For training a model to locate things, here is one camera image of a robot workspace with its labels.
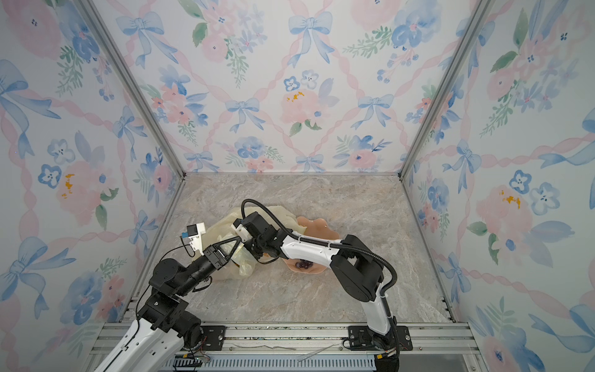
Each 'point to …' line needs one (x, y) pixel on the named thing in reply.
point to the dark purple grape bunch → (304, 263)
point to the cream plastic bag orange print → (221, 232)
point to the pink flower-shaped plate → (316, 229)
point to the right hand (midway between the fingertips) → (224, 259)
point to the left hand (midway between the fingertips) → (240, 239)
